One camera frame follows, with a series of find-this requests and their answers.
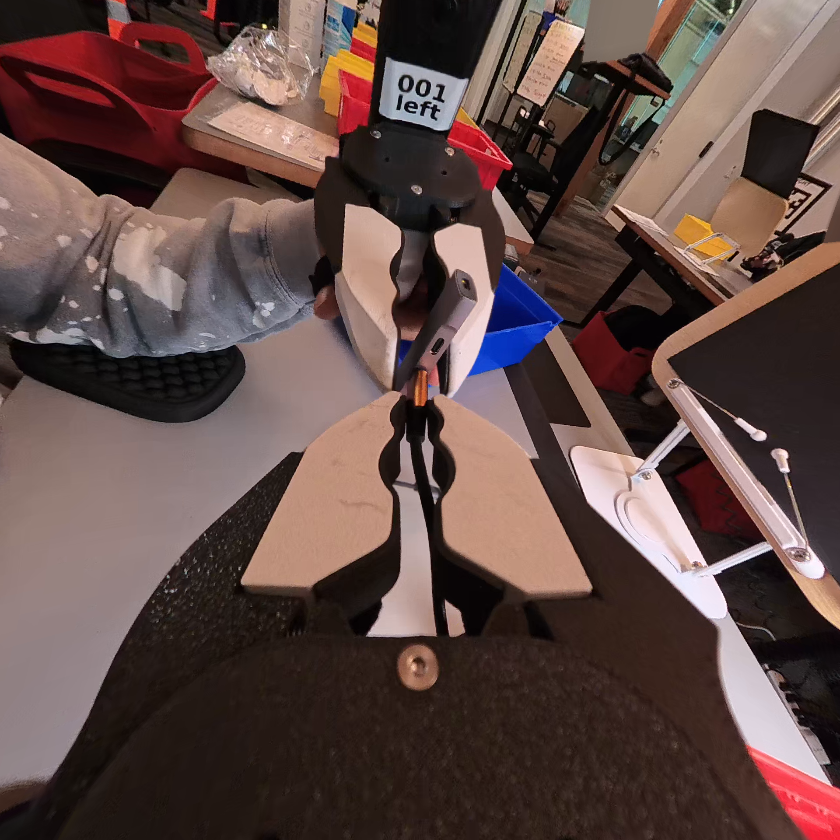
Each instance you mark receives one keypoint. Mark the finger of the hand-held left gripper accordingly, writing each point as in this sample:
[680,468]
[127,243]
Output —
[367,295]
[469,249]

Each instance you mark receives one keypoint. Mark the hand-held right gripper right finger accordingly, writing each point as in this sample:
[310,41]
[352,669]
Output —
[505,525]

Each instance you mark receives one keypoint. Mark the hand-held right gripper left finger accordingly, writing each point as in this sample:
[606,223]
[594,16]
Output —
[315,518]

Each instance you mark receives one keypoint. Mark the grey usb-c adapter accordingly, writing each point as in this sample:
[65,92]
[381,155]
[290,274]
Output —
[453,302]

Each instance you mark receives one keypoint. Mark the red plastic bin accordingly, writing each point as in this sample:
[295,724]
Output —
[354,108]
[807,807]
[482,154]

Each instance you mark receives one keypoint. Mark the person's left forearm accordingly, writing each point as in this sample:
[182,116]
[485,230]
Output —
[164,275]

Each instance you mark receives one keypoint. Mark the person's left hand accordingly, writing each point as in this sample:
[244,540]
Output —
[327,307]

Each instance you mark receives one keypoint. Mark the blue plastic bin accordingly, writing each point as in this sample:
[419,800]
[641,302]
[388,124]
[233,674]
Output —
[518,315]

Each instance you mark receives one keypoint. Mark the stack of yellow bins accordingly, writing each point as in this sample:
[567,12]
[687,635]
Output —
[344,72]

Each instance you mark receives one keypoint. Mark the white stand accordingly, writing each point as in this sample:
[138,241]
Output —
[610,479]

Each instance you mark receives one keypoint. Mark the printed paper sheet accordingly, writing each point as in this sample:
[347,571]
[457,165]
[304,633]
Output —
[269,128]

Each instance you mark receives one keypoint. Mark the handwritten flip chart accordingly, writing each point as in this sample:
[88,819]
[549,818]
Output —
[548,62]

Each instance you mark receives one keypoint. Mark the crumpled clear plastic bag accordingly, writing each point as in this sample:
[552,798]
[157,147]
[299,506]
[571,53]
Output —
[262,65]

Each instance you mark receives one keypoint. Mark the black mesh wrist rest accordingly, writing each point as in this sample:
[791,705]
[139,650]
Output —
[144,387]

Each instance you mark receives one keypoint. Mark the wooden desk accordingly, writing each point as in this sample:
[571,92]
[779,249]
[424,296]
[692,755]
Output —
[689,269]

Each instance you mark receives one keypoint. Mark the yellow plastic bin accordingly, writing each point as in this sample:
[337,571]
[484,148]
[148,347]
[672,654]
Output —
[692,229]

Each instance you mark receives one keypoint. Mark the light wooden chair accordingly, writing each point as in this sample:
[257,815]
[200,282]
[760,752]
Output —
[748,210]

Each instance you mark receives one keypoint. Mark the black board wooden edge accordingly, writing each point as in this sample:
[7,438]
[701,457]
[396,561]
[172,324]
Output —
[774,367]

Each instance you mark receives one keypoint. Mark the black panel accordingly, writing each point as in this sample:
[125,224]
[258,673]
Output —
[781,151]

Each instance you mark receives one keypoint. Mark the red felt tote bag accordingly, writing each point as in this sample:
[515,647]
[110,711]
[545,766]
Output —
[85,72]

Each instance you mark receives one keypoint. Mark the white power strip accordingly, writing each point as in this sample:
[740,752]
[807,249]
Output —
[797,715]

